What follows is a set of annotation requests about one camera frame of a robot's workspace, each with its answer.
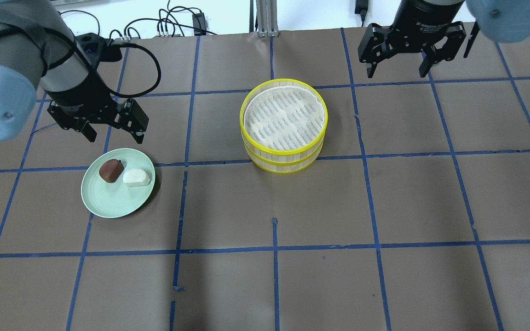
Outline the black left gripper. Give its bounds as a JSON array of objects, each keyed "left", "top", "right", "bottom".
[{"left": 44, "top": 74, "right": 149, "bottom": 144}]

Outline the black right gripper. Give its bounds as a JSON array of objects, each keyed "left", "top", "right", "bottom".
[{"left": 358, "top": 0, "right": 466, "bottom": 78}]

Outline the light green plate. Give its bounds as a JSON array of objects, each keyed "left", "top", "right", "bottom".
[{"left": 81, "top": 148, "right": 156, "bottom": 218}]

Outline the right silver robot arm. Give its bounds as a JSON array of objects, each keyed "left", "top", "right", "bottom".
[{"left": 357, "top": 0, "right": 530, "bottom": 78}]

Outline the white bun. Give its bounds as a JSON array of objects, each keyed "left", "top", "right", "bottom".
[{"left": 122, "top": 168, "right": 150, "bottom": 187}]

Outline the yellow steamer layer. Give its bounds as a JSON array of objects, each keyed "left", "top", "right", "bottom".
[
  {"left": 238, "top": 78, "right": 329, "bottom": 156},
  {"left": 243, "top": 138, "right": 323, "bottom": 174}
]

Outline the brown bun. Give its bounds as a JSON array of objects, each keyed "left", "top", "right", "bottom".
[{"left": 98, "top": 159, "right": 124, "bottom": 183}]

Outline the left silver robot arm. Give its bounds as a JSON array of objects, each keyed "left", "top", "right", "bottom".
[{"left": 0, "top": 0, "right": 149, "bottom": 144}]

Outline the aluminium frame post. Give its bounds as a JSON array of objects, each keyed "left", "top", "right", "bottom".
[{"left": 254, "top": 0, "right": 280, "bottom": 38}]

